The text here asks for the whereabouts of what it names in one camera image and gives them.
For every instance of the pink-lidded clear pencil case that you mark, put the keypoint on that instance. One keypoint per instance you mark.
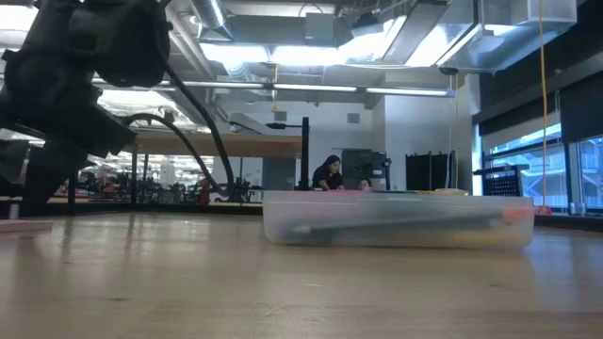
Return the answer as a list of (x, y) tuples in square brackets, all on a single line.
[(400, 235)]

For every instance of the grey stapler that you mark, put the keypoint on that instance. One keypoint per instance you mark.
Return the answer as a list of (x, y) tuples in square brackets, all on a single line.
[(247, 124)]

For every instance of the black cabinet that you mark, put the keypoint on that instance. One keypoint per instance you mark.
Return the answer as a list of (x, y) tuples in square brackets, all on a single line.
[(365, 165)]

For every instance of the long ceiling light bar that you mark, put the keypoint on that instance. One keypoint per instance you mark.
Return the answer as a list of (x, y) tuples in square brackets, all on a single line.
[(306, 87)]

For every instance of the raised wooden shelf black frame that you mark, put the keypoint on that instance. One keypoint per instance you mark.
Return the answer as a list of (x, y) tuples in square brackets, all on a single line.
[(259, 143)]

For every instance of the person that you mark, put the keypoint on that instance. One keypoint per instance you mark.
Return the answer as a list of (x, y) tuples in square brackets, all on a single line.
[(365, 184), (327, 176)]

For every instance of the black panel screen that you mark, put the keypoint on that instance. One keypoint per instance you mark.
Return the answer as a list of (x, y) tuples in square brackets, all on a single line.
[(424, 174)]

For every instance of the pencil with red eraser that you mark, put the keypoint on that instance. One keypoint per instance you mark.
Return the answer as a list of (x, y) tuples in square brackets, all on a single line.
[(400, 221)]

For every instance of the silver rectangular ceiling duct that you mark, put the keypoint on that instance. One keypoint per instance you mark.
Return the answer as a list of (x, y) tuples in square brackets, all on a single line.
[(325, 28)]

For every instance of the black perforated crate cart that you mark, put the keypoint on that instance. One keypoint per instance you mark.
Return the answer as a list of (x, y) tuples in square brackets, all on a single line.
[(501, 186)]

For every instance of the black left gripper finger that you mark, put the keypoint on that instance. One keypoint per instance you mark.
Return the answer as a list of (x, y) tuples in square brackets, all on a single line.
[(47, 183)]

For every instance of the pink sticky note pad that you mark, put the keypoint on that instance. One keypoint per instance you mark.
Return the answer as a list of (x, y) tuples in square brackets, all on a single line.
[(23, 226)]

